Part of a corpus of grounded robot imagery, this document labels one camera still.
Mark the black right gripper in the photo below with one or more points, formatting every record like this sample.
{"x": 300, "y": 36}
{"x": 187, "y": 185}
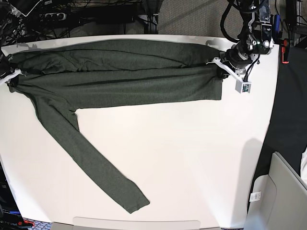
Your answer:
{"x": 5, "y": 68}

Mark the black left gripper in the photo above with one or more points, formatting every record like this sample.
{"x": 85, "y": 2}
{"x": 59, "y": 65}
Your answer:
{"x": 238, "y": 59}

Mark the dark green long-sleeve shirt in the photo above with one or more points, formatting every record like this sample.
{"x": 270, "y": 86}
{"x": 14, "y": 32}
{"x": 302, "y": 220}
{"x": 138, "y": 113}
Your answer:
{"x": 106, "y": 74}

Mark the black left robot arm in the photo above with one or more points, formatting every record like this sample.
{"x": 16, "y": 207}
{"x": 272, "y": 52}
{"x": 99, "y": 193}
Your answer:
{"x": 255, "y": 38}

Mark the orange black table clamp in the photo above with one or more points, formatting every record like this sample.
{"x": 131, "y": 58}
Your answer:
{"x": 285, "y": 44}

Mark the dark grey mat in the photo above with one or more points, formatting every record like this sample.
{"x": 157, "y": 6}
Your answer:
{"x": 287, "y": 131}

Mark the black printed box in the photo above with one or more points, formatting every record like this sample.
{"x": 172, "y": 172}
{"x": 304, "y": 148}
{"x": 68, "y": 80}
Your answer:
{"x": 8, "y": 221}

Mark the grey plastic bin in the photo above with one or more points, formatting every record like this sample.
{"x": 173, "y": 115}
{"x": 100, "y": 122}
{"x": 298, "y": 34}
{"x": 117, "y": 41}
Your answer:
{"x": 278, "y": 200}

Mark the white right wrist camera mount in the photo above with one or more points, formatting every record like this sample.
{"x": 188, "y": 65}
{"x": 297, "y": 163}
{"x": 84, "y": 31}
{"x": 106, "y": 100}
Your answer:
{"x": 14, "y": 74}

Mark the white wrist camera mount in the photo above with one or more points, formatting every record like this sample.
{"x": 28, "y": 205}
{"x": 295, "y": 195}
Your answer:
{"x": 14, "y": 74}
{"x": 241, "y": 85}

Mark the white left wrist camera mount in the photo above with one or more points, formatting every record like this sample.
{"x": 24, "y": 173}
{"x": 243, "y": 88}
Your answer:
{"x": 241, "y": 85}

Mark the blue handled clamp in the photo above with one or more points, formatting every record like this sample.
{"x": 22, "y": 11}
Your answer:
{"x": 276, "y": 31}

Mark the aluminium frame post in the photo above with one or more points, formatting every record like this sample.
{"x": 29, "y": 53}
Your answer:
{"x": 152, "y": 27}

